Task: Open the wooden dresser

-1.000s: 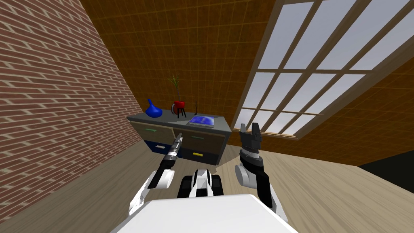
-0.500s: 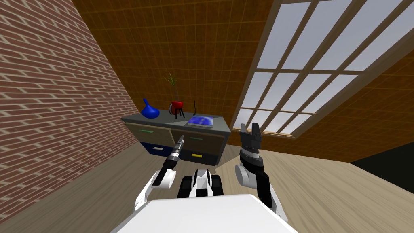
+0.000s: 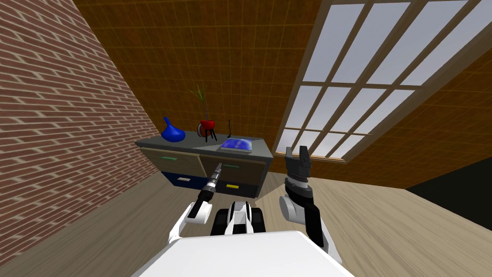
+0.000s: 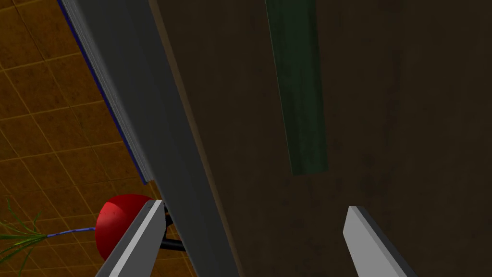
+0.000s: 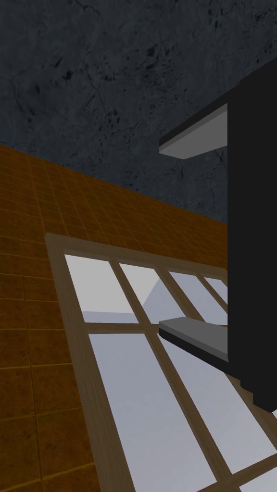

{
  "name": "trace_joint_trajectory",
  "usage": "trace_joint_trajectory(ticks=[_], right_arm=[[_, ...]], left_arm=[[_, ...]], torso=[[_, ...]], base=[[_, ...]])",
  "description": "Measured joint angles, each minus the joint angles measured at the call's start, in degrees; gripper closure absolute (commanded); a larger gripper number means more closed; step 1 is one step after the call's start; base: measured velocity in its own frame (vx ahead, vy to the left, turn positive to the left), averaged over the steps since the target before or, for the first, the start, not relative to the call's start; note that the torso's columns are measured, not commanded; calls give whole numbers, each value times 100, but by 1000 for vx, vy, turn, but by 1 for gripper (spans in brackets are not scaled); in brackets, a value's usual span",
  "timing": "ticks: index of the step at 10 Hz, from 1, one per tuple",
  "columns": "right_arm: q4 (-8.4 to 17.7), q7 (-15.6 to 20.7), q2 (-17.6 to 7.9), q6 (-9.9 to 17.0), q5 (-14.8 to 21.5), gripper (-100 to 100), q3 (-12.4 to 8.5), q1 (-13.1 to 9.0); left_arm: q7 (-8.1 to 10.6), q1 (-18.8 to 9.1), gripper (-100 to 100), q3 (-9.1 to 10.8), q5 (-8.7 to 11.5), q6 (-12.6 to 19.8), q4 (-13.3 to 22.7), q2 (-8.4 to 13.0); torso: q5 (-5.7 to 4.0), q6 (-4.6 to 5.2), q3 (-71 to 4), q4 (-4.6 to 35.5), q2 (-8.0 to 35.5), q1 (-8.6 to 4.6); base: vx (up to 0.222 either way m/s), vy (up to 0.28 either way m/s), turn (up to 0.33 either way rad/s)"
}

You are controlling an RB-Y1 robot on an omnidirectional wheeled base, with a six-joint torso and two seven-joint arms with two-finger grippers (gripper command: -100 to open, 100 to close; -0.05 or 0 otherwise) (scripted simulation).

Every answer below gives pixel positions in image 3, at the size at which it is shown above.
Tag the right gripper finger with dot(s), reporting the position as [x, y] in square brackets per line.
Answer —
[289, 155]
[304, 153]

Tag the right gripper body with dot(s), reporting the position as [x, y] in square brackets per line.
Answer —
[298, 168]

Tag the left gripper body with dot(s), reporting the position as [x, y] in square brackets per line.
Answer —
[215, 176]

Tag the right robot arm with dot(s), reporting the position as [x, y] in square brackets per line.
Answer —
[311, 219]

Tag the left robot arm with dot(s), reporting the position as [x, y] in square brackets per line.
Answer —
[200, 206]

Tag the blue drawer front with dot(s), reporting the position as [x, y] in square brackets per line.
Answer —
[192, 184]

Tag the grey cupboard with drawers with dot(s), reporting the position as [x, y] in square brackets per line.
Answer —
[265, 165]

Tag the brown drawer front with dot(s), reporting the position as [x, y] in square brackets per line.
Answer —
[248, 173]

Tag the tan drawer front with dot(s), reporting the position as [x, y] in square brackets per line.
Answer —
[184, 163]

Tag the black drawer front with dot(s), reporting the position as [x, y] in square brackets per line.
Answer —
[250, 189]

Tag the blue book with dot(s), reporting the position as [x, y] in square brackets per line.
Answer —
[236, 144]

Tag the black thin curved object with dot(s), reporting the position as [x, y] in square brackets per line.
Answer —
[229, 130]

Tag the red pot with plant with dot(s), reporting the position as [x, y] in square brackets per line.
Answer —
[207, 125]

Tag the blue vase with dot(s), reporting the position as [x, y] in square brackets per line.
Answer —
[173, 134]

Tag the large wooden-framed window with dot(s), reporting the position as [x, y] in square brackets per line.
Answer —
[357, 88]

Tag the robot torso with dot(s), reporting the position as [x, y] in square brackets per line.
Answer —
[246, 256]

